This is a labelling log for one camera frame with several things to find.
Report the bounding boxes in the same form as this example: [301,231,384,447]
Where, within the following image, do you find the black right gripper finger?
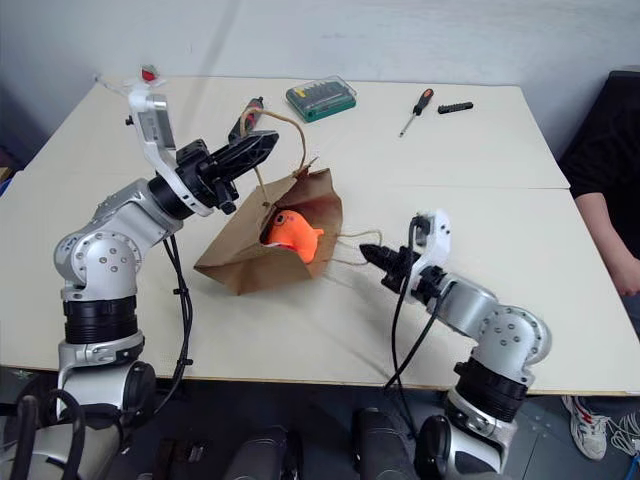
[359,243,402,263]
[367,255,404,277]

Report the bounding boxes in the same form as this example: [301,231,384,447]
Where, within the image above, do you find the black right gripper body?
[380,247,424,296]

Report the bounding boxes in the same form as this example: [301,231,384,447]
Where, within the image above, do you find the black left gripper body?
[175,139,240,216]

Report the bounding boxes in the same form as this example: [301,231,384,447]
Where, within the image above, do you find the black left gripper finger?
[213,129,280,183]
[227,116,252,146]

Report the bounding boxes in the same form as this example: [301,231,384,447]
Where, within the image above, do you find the brown paper bag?
[193,110,387,297]

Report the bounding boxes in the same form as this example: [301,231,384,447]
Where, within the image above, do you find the orange plush toy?
[262,209,326,264]

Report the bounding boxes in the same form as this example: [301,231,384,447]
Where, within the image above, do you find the person's hand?
[616,259,640,300]

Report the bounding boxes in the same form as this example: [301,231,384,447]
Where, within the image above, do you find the green screwdriver bit case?
[285,74,359,125]

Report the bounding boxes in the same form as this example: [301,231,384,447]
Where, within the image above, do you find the dark rounded shape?
[233,424,303,480]
[351,406,418,480]

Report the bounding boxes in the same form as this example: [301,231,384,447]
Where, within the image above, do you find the person in black shirt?
[557,69,640,247]

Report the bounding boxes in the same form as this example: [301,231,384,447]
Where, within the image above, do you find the white sneaker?
[560,393,613,462]

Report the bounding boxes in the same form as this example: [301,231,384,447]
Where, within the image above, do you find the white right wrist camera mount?
[408,208,454,306]

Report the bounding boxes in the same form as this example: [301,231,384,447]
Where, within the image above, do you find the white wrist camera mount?
[127,89,221,219]
[408,208,454,306]

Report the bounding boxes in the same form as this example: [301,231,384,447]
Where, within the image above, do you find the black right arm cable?
[382,213,447,437]

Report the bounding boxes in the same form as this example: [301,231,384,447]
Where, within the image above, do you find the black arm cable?
[148,233,196,422]
[382,213,447,437]

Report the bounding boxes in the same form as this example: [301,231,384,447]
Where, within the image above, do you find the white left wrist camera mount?
[127,89,221,219]

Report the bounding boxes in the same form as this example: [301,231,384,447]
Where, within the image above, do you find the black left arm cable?
[148,233,196,422]

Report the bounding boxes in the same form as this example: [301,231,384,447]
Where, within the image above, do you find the black orange handled screwdriver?
[398,88,435,139]

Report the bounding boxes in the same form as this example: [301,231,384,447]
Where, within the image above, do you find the white floor cables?
[605,412,640,459]

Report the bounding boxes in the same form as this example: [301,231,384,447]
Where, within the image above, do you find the black hose loop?
[9,388,89,480]

